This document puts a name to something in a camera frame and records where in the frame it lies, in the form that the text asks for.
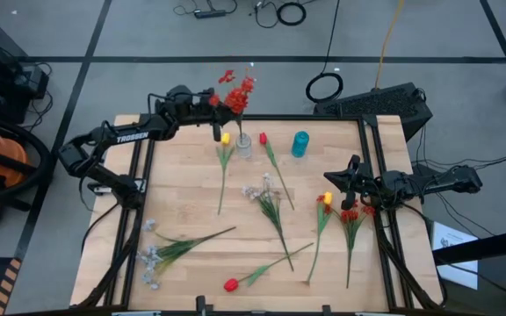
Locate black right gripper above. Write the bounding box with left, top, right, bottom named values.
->
left=323, top=155, right=386, bottom=211

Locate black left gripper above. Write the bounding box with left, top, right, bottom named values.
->
left=181, top=87, right=236, bottom=142

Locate red blossom branch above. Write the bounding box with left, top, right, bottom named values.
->
left=207, top=68, right=257, bottom=138

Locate yellow artificial tulip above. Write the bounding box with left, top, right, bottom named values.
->
left=215, top=132, right=235, bottom=216
left=306, top=190, right=334, bottom=285

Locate red blossom grass spray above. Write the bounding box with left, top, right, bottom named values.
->
left=316, top=195, right=376, bottom=290

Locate red artificial tulip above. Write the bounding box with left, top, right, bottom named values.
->
left=258, top=132, right=296, bottom=212
left=222, top=242, right=314, bottom=293

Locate white blossom grass spray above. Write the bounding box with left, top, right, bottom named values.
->
left=241, top=172, right=296, bottom=272
left=137, top=218, right=237, bottom=291

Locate clear glass vase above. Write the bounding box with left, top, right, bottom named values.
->
left=235, top=132, right=253, bottom=160

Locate teal glass vase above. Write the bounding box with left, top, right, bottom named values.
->
left=291, top=130, right=311, bottom=159

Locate black computer tower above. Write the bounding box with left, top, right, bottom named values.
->
left=313, top=82, right=434, bottom=142

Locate black power strip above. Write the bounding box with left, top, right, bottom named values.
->
left=193, top=8, right=228, bottom=20

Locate white paper sheet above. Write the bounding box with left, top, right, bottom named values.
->
left=430, top=221, right=479, bottom=291

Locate black metal beam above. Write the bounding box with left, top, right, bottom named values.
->
left=432, top=226, right=506, bottom=267

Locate orange vacuum cleaner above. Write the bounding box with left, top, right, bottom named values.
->
left=0, top=122, right=33, bottom=227
left=0, top=116, right=54, bottom=207

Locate black power supply box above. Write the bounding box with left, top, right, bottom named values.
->
left=15, top=64, right=50, bottom=100

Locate black aluminium table frame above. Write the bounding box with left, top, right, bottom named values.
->
left=76, top=112, right=445, bottom=311

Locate large black cable coil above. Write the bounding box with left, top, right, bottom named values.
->
left=304, top=72, right=344, bottom=104

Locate small black cable coil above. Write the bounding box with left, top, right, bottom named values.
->
left=276, top=1, right=307, bottom=26

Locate black hanging cable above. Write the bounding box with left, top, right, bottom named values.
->
left=321, top=0, right=342, bottom=75

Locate yellow cable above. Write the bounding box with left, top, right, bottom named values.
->
left=373, top=0, right=407, bottom=91

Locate black left arm base cable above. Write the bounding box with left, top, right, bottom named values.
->
left=80, top=202, right=120, bottom=254

